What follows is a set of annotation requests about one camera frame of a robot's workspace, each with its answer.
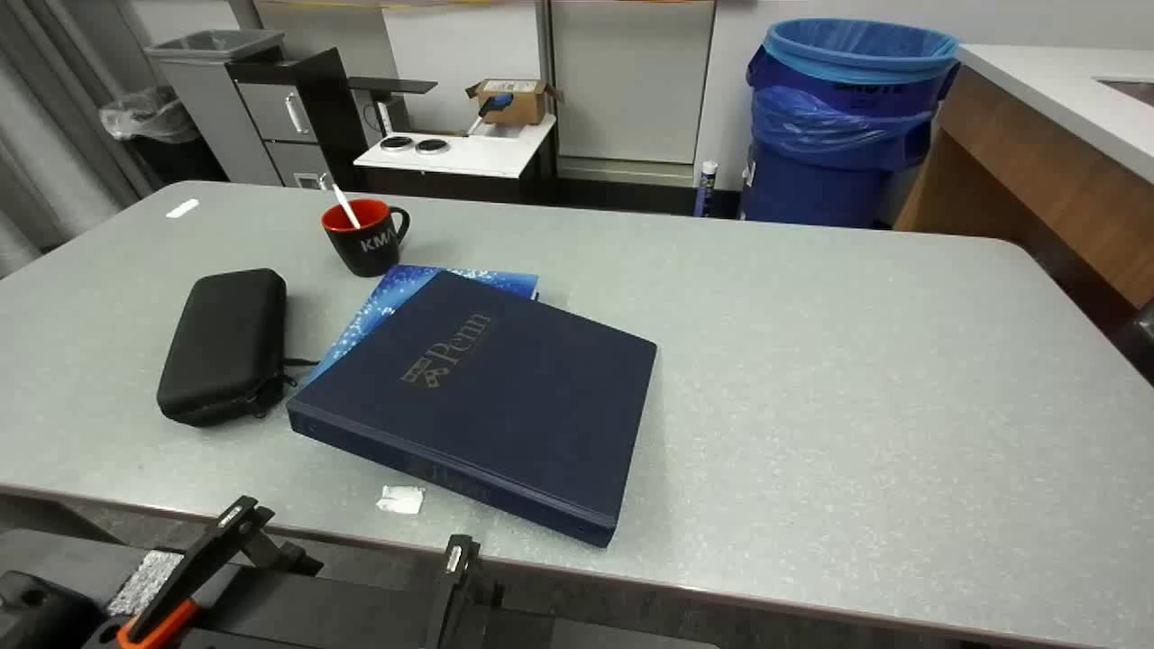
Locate white pen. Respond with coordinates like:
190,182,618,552
327,182,363,236

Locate navy blue binder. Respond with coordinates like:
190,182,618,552
285,271,660,552

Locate blue patterned folder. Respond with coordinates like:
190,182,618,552
315,263,546,372

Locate small grey bottle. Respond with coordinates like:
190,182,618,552
694,158,723,221

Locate small white table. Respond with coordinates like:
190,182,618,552
350,111,561,183

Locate red and black mug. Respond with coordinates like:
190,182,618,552
319,195,416,280

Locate cardboard box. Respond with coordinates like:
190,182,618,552
467,77,557,132

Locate white tape square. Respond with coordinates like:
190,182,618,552
377,482,426,518

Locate white partition panel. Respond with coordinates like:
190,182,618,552
549,0,723,170

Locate blue trash bin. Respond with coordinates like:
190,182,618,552
740,15,962,231

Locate black desk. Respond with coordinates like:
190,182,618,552
226,48,439,192

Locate blue bin liner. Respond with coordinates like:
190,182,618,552
742,15,962,173

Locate black zip case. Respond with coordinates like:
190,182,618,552
155,268,292,429

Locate grey filing cabinet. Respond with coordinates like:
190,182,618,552
146,28,332,192

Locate white plastic bag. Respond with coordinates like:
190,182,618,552
98,84,202,148

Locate wooden counter with grey top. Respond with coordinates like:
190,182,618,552
896,43,1154,317

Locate black clamp with orange handle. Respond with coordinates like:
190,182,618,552
81,495,324,649

